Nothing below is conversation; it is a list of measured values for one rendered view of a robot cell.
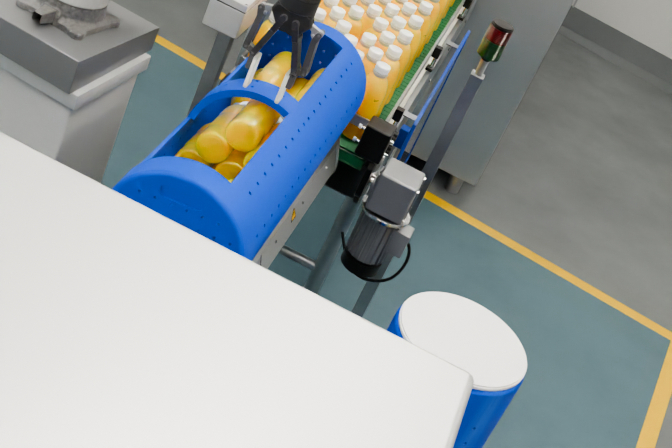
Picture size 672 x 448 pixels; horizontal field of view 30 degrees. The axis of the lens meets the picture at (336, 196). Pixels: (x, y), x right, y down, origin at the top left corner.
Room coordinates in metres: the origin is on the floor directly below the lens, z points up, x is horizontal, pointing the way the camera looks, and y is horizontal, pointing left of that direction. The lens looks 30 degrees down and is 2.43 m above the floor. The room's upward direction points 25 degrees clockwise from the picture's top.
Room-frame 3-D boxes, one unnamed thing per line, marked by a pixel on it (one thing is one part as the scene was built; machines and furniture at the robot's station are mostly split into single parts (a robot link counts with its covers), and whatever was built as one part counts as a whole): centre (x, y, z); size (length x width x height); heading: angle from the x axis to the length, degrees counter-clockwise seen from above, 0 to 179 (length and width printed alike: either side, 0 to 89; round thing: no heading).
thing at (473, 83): (3.17, -0.21, 0.55); 0.04 x 0.04 x 1.10; 86
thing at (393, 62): (3.05, 0.02, 1.00); 0.07 x 0.07 x 0.19
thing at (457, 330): (2.07, -0.35, 1.03); 0.28 x 0.28 x 0.01
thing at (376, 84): (2.92, 0.03, 1.00); 0.07 x 0.07 x 0.19
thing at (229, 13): (3.04, 0.45, 1.05); 0.20 x 0.10 x 0.10; 176
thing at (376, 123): (2.84, -0.03, 0.95); 0.10 x 0.07 x 0.10; 86
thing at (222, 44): (3.04, 0.45, 0.50); 0.04 x 0.04 x 1.00; 86
